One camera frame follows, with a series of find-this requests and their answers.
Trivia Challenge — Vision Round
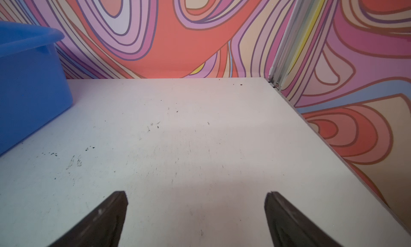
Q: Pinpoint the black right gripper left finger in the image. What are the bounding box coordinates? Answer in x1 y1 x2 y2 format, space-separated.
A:
51 191 128 247

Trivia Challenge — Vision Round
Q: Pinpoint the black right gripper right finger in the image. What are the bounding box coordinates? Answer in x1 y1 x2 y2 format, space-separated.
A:
264 192 340 247

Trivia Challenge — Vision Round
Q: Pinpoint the blue plastic storage box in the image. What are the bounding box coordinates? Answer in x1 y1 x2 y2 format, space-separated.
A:
1 21 73 153

